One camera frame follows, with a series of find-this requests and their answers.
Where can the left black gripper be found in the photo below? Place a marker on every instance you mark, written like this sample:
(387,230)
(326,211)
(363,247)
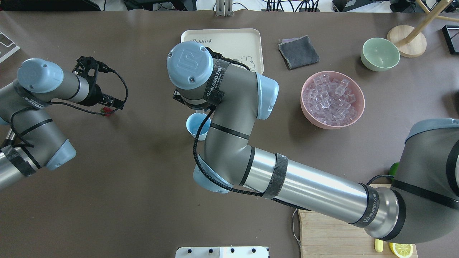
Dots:
(94,97)

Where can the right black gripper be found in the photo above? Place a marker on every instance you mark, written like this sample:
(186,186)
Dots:
(198,107)

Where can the red strawberry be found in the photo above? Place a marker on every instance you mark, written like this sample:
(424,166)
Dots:
(106,111)

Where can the light blue plastic cup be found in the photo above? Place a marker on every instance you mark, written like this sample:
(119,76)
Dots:
(193,123)

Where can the clear ice cube pile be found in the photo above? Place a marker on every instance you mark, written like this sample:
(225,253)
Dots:
(331,98)

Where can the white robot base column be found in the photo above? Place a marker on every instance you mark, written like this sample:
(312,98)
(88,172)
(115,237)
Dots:
(256,251)

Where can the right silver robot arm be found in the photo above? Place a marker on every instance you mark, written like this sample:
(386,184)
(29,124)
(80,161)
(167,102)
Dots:
(420,205)

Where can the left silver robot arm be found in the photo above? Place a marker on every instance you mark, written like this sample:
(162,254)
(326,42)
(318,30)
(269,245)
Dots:
(35,141)

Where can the white cup rack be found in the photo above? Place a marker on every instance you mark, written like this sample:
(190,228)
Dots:
(7,47)

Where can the wooden cup stand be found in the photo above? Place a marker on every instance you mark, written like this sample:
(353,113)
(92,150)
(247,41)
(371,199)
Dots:
(409,40)

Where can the cream rabbit tray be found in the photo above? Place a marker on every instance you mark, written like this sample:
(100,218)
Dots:
(240,44)

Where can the grey folded cloth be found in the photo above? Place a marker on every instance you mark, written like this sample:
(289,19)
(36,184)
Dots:
(298,52)

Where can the pink bowl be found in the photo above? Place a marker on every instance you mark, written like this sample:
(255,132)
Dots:
(308,111)

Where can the green bowl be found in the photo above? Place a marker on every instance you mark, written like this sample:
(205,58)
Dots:
(378,54)

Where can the green lime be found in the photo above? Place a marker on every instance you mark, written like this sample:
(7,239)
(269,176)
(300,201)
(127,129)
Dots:
(393,169)

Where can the lemon slice at board edge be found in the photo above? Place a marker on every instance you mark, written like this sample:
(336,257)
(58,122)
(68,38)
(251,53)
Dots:
(401,250)

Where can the wine glass holder tray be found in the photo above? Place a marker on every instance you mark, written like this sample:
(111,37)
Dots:
(450,33)

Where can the aluminium frame post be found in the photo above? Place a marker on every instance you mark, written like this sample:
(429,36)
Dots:
(224,8)

